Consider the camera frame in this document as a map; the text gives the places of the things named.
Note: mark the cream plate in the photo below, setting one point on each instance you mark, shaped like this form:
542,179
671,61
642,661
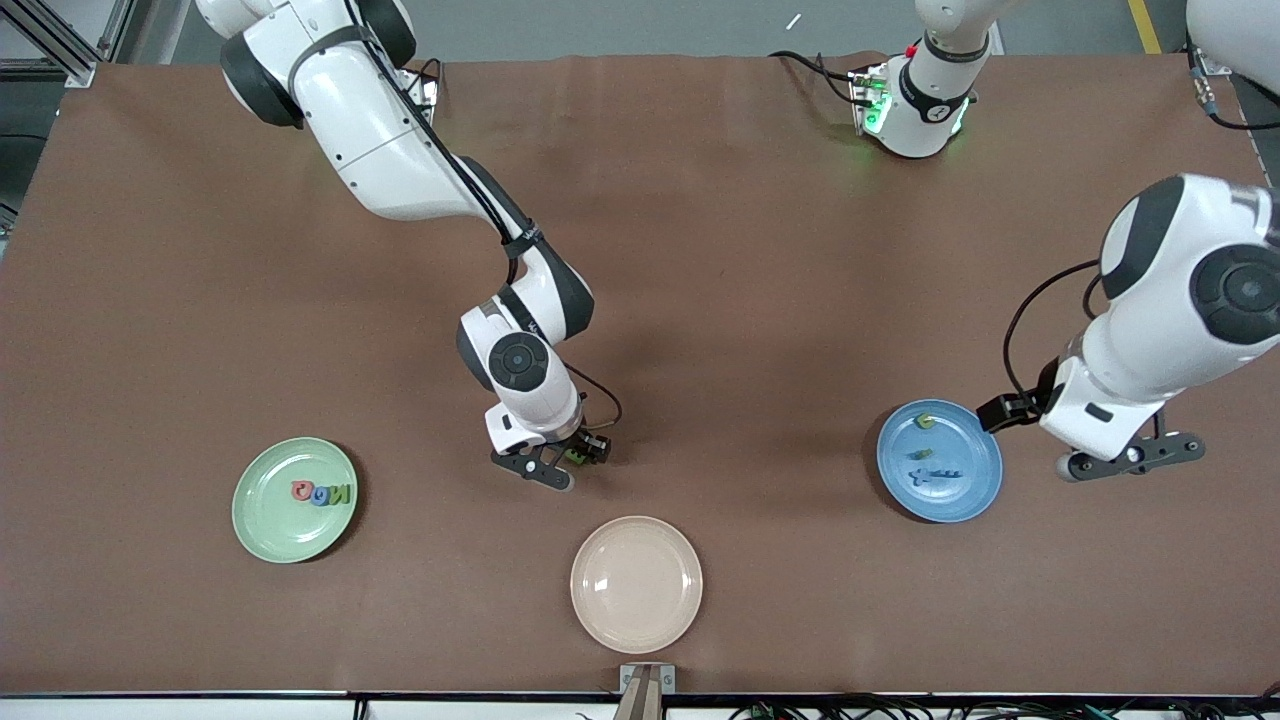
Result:
636,585

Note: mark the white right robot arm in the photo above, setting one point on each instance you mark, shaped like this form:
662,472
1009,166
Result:
370,120

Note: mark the brown table mat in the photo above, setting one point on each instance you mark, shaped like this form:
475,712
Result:
750,250

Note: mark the aluminium frame profile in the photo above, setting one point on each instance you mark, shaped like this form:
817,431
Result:
60,40

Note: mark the aluminium camera stand bracket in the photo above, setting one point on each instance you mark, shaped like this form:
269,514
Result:
646,690

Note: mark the white table edge rail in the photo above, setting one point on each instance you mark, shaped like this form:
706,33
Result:
200,708

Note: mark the blue plate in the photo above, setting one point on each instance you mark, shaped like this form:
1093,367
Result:
960,500

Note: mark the blue uppercase letter G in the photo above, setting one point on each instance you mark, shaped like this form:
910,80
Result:
320,494

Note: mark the green uppercase letter N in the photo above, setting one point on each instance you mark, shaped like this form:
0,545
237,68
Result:
342,494

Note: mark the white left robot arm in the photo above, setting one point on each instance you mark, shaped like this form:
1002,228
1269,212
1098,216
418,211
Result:
1170,270

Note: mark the green plate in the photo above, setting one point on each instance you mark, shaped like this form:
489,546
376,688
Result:
280,530

